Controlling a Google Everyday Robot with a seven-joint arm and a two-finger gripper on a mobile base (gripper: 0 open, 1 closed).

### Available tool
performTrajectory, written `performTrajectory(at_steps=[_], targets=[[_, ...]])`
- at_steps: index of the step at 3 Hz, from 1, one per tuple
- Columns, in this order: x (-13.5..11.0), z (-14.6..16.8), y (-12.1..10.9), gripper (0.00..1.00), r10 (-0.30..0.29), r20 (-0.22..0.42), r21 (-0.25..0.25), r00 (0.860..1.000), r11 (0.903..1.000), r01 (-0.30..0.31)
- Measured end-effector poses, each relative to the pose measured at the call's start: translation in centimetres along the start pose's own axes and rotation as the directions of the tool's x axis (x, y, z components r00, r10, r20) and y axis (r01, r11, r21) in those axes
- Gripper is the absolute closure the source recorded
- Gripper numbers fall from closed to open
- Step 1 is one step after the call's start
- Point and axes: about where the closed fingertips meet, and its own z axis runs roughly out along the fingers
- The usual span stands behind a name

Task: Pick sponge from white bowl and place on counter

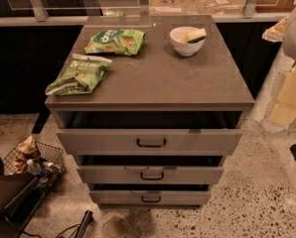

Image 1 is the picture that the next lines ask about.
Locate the cardboard box left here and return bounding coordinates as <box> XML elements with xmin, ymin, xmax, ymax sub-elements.
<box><xmin>149</xmin><ymin>0</ymin><xmax>199</xmax><ymax>15</ymax></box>

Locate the crumpled snack wrapper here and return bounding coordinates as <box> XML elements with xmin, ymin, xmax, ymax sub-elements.
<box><xmin>12</xmin><ymin>136</ymin><xmax>41</xmax><ymax>174</ymax></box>

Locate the green snack bag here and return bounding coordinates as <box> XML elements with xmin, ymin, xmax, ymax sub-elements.
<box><xmin>84</xmin><ymin>29</ymin><xmax>145</xmax><ymax>56</ymax></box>
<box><xmin>45</xmin><ymin>54</ymin><xmax>112</xmax><ymax>96</ymax></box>

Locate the top grey drawer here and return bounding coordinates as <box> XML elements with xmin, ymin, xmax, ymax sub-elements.
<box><xmin>58</xmin><ymin>111</ymin><xmax>242</xmax><ymax>156</ymax></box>

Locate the green snack bag lower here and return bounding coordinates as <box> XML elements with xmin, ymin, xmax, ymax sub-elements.
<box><xmin>45</xmin><ymin>54</ymin><xmax>112</xmax><ymax>96</ymax></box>

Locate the white ceramic bowl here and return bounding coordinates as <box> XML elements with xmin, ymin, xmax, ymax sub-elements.
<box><xmin>170</xmin><ymin>27</ymin><xmax>206</xmax><ymax>57</ymax></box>

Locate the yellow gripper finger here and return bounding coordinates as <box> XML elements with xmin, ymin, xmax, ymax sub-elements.
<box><xmin>268</xmin><ymin>66</ymin><xmax>296</xmax><ymax>126</ymax></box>
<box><xmin>262</xmin><ymin>16</ymin><xmax>289</xmax><ymax>43</ymax></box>

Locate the clear plastic bottle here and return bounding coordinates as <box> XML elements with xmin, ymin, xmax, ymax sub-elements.
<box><xmin>26</xmin><ymin>159</ymin><xmax>42</xmax><ymax>176</ymax></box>

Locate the middle grey drawer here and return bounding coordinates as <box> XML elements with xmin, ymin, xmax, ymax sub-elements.
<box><xmin>77</xmin><ymin>156</ymin><xmax>223</xmax><ymax>184</ymax></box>

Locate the black cable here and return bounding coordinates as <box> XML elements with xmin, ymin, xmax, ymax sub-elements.
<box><xmin>22</xmin><ymin>209</ymin><xmax>94</xmax><ymax>238</ymax></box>

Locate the grey drawer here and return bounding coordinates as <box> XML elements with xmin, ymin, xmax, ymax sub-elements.
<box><xmin>89</xmin><ymin>183</ymin><xmax>211</xmax><ymax>206</ymax></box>
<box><xmin>58</xmin><ymin>111</ymin><xmax>242</xmax><ymax>156</ymax></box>
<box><xmin>77</xmin><ymin>156</ymin><xmax>223</xmax><ymax>184</ymax></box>

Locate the yellow green sponge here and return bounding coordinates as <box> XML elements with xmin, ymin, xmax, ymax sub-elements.
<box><xmin>188</xmin><ymin>29</ymin><xmax>207</xmax><ymax>44</ymax></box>

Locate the grey drawer cabinet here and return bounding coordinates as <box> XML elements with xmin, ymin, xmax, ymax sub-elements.
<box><xmin>44</xmin><ymin>14</ymin><xmax>256</xmax><ymax>208</ymax></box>

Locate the white diagonal support pole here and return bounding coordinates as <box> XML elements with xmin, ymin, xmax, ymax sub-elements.
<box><xmin>249</xmin><ymin>47</ymin><xmax>295</xmax><ymax>134</ymax></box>

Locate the bottom grey drawer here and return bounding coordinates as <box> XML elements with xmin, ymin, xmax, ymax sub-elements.
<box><xmin>89</xmin><ymin>183</ymin><xmax>211</xmax><ymax>206</ymax></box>

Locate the black wire basket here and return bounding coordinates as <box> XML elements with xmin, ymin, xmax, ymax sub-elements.
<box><xmin>3</xmin><ymin>141</ymin><xmax>66</xmax><ymax>190</ymax></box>

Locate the green snack bag upper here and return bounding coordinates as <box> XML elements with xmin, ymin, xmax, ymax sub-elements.
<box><xmin>84</xmin><ymin>29</ymin><xmax>145</xmax><ymax>56</ymax></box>

